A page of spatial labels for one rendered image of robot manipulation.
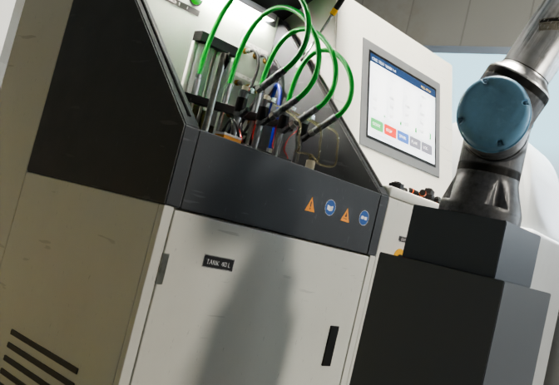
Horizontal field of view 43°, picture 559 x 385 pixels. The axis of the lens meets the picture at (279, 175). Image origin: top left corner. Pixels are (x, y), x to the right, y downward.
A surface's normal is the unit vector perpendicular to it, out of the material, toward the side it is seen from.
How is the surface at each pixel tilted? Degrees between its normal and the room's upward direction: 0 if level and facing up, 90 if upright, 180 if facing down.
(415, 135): 76
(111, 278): 90
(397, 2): 90
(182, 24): 90
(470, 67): 90
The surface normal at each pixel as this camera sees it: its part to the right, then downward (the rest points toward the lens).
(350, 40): 0.74, -0.12
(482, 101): -0.39, -0.04
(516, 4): -0.61, -0.21
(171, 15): 0.70, 0.11
